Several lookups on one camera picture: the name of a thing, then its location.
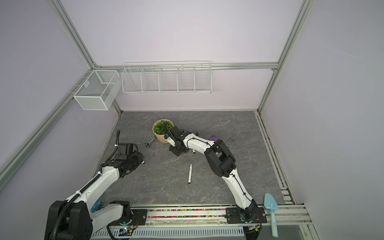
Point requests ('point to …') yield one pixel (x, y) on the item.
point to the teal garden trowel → (270, 203)
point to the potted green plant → (160, 128)
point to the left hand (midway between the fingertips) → (143, 157)
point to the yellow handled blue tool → (96, 205)
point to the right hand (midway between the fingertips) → (178, 149)
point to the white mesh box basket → (99, 90)
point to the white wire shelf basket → (167, 77)
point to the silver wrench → (147, 144)
